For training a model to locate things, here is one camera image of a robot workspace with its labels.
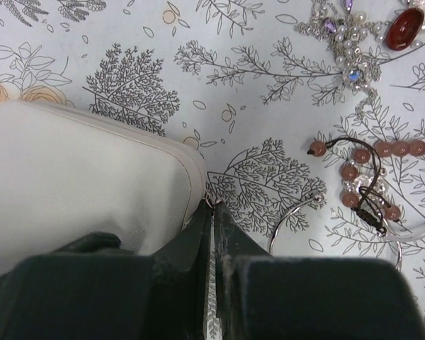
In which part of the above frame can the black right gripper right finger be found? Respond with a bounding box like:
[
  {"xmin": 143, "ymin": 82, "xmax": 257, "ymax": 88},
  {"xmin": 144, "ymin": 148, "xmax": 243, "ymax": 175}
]
[{"xmin": 214, "ymin": 203, "xmax": 425, "ymax": 339}]

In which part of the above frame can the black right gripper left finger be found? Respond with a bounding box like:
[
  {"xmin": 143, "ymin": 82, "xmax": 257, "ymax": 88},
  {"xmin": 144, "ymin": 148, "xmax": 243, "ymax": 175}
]
[{"xmin": 0, "ymin": 202, "xmax": 212, "ymax": 339}]

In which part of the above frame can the beige jewelry box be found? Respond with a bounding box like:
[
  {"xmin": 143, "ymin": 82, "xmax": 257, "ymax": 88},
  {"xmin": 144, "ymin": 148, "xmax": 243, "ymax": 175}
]
[{"xmin": 0, "ymin": 101, "xmax": 207, "ymax": 276}]

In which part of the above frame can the thin twisted silver bangle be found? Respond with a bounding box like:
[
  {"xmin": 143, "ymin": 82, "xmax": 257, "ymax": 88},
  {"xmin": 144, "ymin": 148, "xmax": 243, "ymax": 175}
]
[{"xmin": 267, "ymin": 193, "xmax": 325, "ymax": 254}]

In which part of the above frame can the floral patterned tablecloth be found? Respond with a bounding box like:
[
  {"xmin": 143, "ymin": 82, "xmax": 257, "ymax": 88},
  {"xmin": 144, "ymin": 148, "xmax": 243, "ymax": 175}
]
[{"xmin": 0, "ymin": 1, "xmax": 425, "ymax": 323}]

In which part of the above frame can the pink bead cord bracelet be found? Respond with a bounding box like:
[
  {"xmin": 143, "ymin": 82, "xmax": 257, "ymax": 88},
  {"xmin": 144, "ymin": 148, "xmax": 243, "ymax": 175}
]
[{"xmin": 305, "ymin": 137, "xmax": 425, "ymax": 237}]

